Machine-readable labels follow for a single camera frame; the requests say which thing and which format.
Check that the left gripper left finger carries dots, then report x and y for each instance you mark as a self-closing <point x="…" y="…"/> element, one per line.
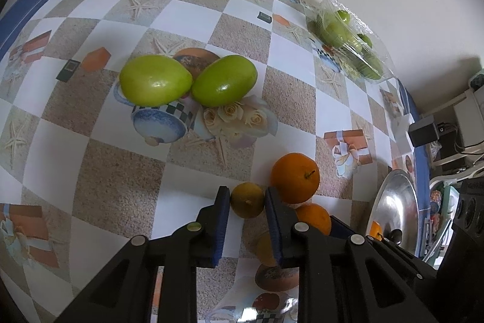
<point x="123" y="291"/>

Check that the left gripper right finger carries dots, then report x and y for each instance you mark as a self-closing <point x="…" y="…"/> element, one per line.
<point x="342" y="278"/>

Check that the dark purple plum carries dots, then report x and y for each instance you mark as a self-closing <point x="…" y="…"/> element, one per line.
<point x="395" y="236"/>

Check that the large orange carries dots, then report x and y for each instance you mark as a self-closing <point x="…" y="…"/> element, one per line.
<point x="315" y="216"/>
<point x="295" y="177"/>

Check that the brown kiwi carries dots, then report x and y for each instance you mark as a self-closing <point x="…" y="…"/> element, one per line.
<point x="264" y="250"/>
<point x="247" y="200"/>

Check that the small orange tangerine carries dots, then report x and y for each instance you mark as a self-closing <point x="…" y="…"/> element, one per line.
<point x="376" y="231"/>

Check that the large silver metal bowl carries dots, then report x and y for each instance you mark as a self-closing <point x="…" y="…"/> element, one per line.
<point x="395" y="207"/>

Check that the white shelf unit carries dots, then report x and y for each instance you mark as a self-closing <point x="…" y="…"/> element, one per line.
<point x="460" y="125"/>

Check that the black power adapter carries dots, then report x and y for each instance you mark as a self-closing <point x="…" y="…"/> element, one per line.
<point x="423" y="132"/>

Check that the patterned checkered tablecloth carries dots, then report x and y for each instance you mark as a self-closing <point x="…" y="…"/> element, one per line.
<point x="83" y="171"/>

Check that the smaller green mango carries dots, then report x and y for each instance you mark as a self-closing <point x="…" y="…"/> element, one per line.
<point x="154" y="80"/>

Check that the clear plastic fruit container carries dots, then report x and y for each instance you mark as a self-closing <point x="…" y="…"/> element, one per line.
<point x="357" y="50"/>

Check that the large green mango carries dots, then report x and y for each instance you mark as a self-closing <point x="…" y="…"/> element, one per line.
<point x="225" y="81"/>

